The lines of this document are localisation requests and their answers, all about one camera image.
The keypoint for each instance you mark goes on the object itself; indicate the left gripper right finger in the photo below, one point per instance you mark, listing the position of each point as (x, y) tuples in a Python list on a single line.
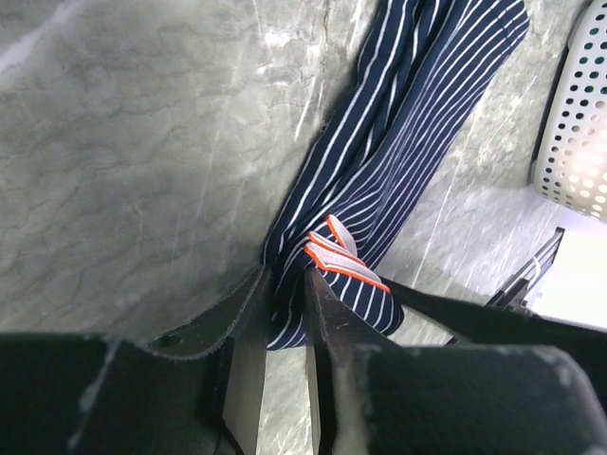
[(370, 395)]

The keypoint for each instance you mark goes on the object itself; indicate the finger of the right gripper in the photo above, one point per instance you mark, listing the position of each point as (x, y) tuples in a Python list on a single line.
[(486, 324)]

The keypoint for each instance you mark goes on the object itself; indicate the navy striped underwear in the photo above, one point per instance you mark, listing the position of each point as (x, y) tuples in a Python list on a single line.
[(421, 70)]

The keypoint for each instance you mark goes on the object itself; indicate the aluminium rail frame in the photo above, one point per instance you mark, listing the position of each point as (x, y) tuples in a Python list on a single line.
[(513, 294)]

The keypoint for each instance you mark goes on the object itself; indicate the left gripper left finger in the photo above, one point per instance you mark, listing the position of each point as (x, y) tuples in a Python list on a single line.
[(194, 390)]

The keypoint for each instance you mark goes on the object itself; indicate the white perforated laundry basket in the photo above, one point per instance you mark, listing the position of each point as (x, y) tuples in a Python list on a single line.
[(570, 166)]

